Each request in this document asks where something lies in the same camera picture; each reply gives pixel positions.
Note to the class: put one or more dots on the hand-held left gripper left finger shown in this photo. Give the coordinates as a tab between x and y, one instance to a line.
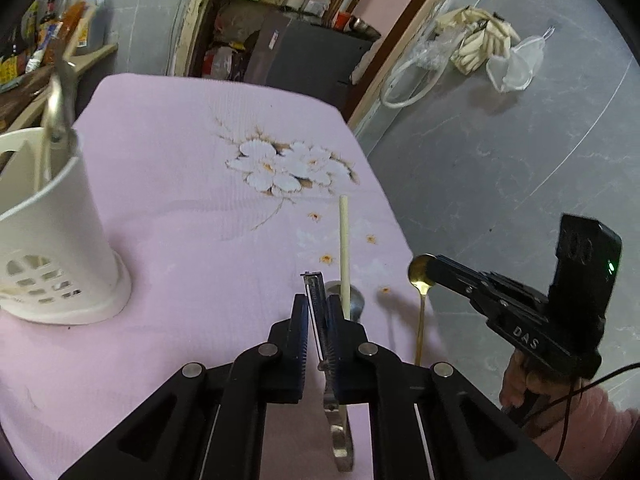
300	345

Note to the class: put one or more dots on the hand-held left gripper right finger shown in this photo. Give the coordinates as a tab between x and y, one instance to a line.
336	355

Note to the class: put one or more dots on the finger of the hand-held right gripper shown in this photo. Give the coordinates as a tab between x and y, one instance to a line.
457	272

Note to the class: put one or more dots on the metal peeler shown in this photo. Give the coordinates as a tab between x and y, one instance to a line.
316	310

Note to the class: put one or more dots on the gold spoon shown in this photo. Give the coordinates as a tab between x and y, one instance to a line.
419	272

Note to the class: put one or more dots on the silver spoon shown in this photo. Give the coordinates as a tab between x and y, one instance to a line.
355	302
46	125

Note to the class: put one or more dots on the white plastic utensil holder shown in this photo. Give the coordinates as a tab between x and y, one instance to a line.
65	240

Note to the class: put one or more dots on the silver fork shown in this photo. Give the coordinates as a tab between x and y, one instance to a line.
64	105

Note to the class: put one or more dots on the person's right hand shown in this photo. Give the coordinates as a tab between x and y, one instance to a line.
512	380

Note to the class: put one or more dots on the pink floral tablecloth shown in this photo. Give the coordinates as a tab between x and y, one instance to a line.
200	240

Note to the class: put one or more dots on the clear plastic bag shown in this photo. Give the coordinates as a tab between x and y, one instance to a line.
435	47

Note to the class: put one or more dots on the grey refrigerator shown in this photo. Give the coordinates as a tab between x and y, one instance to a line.
310	60

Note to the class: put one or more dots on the metal bowl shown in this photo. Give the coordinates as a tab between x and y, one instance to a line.
365	29

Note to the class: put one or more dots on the red cup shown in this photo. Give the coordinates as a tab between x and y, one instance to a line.
343	21

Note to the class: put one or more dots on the red and white plastic bag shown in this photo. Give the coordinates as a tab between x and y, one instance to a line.
225	60

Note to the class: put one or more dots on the beige kitchen counter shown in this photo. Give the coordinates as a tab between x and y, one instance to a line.
97	57

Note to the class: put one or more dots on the large oil jug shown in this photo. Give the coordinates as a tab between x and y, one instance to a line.
94	20

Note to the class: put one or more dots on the row of sauce bottles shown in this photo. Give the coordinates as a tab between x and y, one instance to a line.
47	30

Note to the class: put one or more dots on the wooden door frame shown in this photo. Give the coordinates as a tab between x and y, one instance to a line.
395	57

